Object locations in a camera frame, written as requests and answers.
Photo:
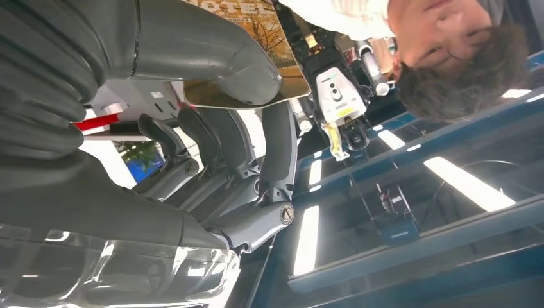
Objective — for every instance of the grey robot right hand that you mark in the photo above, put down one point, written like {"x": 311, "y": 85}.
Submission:
{"x": 106, "y": 204}

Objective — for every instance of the person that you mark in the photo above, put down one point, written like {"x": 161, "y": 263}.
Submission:
{"x": 425, "y": 25}

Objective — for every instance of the white ceiling light strip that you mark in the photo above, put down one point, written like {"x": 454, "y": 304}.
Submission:
{"x": 306, "y": 242}

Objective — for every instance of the black white humanoid robot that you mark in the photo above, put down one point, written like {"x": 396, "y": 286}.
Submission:
{"x": 340, "y": 93}

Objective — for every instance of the blue steel frame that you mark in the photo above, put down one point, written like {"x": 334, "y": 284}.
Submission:
{"x": 425, "y": 255}

